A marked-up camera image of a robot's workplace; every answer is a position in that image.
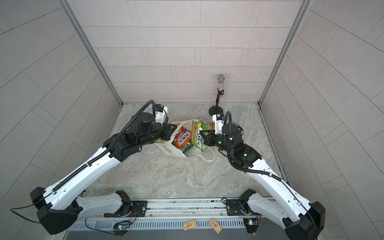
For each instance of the orange pink candy bag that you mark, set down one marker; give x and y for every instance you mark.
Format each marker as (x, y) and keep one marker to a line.
(182, 137)

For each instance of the circuit board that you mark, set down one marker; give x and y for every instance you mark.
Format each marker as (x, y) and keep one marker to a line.
(121, 228)
(251, 225)

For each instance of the black microphone stand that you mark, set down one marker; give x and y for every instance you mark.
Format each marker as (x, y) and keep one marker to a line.
(216, 109)

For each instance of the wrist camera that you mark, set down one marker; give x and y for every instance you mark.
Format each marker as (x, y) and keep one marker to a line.
(219, 120)
(160, 113)

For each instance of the left circuit board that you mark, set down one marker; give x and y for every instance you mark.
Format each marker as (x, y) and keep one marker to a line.
(121, 228)

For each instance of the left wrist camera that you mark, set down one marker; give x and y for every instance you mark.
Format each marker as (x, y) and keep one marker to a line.
(160, 113)

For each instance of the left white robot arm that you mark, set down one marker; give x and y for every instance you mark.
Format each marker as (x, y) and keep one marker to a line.
(60, 205)

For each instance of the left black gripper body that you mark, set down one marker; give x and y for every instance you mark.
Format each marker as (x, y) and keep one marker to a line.
(156, 133)

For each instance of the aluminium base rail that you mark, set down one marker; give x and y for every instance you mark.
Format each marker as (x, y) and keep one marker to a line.
(171, 214)

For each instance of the green snack bag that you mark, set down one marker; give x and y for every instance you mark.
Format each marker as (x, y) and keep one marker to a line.
(188, 146)

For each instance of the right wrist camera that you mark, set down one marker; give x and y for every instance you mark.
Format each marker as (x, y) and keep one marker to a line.
(219, 120)

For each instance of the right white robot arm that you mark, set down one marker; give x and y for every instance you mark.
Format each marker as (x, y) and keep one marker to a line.
(296, 215)

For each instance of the yellow green candy bag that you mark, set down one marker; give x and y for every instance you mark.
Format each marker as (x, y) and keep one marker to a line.
(205, 126)

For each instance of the white paper bag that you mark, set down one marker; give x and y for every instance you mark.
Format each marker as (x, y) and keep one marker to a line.
(169, 149)

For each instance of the right circuit board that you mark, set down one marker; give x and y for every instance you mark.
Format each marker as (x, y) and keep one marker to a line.
(251, 225)

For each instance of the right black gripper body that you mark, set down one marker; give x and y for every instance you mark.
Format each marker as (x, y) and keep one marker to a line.
(219, 141)

